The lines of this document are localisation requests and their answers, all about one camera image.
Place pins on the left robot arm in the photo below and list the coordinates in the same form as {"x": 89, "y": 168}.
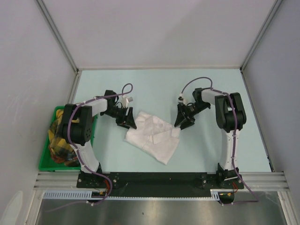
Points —
{"x": 77, "y": 124}

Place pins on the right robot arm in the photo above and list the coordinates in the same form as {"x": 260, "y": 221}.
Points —
{"x": 230, "y": 118}

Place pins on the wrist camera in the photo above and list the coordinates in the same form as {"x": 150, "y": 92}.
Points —
{"x": 182, "y": 100}
{"x": 125, "y": 100}

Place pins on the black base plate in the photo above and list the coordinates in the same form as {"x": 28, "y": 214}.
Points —
{"x": 158, "y": 184}

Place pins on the green plastic bin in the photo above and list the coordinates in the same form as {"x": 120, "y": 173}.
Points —
{"x": 46, "y": 163}

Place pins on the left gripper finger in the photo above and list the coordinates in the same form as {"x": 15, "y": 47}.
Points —
{"x": 124, "y": 125}
{"x": 129, "y": 120}

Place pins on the yellow plaid shirt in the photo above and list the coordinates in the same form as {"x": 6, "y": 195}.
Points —
{"x": 61, "y": 152}

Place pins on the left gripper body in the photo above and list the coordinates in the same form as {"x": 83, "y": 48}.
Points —
{"x": 119, "y": 114}

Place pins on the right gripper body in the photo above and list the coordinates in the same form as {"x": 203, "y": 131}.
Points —
{"x": 193, "y": 109}

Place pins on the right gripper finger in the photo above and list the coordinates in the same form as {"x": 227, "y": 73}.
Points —
{"x": 186, "y": 123}
{"x": 180, "y": 119}

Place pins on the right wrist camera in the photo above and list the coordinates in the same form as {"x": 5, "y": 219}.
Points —
{"x": 182, "y": 100}

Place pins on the white cable duct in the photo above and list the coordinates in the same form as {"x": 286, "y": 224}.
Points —
{"x": 87, "y": 195}

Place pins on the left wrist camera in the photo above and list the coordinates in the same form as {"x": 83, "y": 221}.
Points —
{"x": 125, "y": 100}

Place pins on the white long sleeve shirt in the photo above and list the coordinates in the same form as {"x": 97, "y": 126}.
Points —
{"x": 154, "y": 136}

